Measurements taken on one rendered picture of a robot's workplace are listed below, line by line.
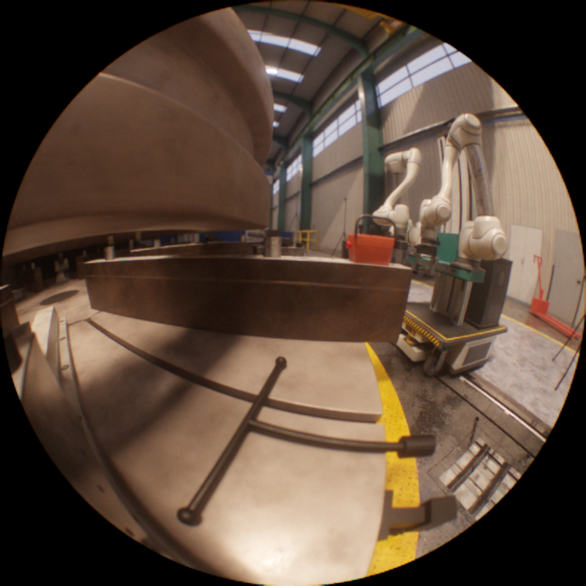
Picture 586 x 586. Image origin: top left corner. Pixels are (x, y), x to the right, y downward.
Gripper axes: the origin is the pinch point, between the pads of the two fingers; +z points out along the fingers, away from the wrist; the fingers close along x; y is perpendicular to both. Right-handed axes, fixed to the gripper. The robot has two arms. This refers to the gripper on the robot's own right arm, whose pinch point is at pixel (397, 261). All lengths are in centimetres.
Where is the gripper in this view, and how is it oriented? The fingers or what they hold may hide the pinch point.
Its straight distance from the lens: 140.7
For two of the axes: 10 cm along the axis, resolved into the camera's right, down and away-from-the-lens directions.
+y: 10.0, 0.2, 0.7
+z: -0.4, 9.6, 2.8
